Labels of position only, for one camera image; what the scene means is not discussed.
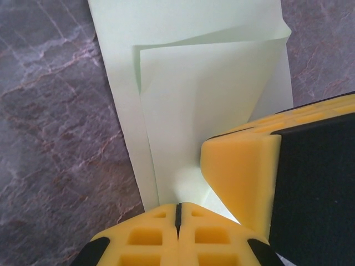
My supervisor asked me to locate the light green paper sheet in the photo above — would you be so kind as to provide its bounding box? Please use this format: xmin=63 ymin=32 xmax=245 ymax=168
xmin=87 ymin=0 xmax=295 ymax=226

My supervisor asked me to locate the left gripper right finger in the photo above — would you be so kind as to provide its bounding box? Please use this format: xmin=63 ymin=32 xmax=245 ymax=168
xmin=176 ymin=202 xmax=281 ymax=266

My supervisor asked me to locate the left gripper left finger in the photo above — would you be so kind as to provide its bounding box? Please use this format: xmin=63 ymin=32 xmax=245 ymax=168
xmin=72 ymin=203 xmax=179 ymax=266

